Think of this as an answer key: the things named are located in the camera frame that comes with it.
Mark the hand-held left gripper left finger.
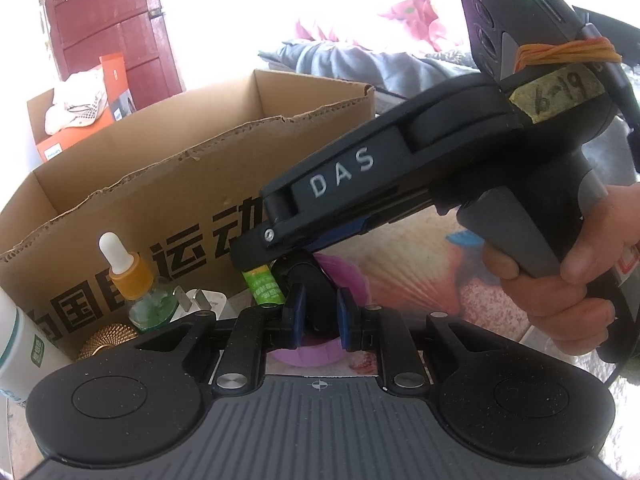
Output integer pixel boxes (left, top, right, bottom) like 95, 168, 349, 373
135, 282, 308, 395

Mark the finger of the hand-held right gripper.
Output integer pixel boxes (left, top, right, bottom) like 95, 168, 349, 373
230, 194, 437, 273

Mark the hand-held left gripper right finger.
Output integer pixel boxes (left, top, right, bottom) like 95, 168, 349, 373
336, 287, 501, 396

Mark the black plastic object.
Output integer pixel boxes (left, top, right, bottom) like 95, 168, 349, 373
272, 252, 331, 333

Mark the green labelled tube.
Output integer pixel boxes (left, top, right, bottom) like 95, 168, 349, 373
241, 266, 287, 307

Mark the purple round lid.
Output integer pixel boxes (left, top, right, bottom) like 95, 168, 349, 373
270, 254, 366, 368

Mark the white charger plug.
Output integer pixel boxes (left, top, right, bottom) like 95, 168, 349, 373
170, 287, 226, 323

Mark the brown cardboard box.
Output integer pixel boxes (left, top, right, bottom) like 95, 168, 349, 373
0, 69, 376, 361

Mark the green glass dropper bottle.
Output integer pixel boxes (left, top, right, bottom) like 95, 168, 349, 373
98, 231, 178, 333

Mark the person's right hand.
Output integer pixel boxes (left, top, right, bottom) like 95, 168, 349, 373
482, 180, 640, 356

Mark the printed floor mat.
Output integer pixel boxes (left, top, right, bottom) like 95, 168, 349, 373
272, 207, 536, 378

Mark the pink floral quilt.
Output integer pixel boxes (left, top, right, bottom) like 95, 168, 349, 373
295, 0, 471, 56

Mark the grey blanket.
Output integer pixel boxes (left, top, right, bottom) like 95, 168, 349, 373
257, 40, 481, 98

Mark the gold ribbed round lid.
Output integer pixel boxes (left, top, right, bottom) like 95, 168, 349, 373
75, 324, 138, 361

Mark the orange appliance box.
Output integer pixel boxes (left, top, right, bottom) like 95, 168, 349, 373
27, 54, 137, 163

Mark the white crumpled cloth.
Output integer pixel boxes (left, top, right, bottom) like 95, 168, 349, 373
44, 71, 108, 136

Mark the white bottle with green label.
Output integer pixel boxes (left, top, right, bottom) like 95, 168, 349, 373
0, 290, 71, 406

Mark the red wooden door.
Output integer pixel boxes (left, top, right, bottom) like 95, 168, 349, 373
37, 0, 183, 98

